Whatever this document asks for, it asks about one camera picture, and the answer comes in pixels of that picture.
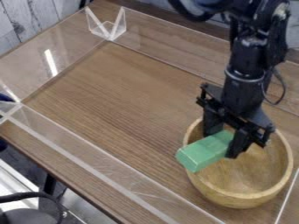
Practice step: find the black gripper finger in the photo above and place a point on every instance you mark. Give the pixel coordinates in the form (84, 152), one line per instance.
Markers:
(239, 143)
(212, 122)

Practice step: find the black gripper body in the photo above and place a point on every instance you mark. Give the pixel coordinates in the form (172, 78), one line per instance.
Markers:
(236, 102)

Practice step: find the green rectangular block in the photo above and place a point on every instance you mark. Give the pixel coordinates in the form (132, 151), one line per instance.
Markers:
(204, 152)

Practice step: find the brown wooden bowl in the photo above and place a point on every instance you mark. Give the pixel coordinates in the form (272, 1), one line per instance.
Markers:
(246, 182)

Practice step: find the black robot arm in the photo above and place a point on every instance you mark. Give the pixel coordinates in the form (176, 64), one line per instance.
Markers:
(258, 47)

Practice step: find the black table leg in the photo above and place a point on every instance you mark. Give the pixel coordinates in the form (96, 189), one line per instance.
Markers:
(49, 184)

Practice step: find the clear acrylic corner bracket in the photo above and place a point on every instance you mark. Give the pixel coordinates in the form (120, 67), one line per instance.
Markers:
(107, 30)

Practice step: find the grey metal base plate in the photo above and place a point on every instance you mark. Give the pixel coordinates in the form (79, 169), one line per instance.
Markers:
(53, 208)

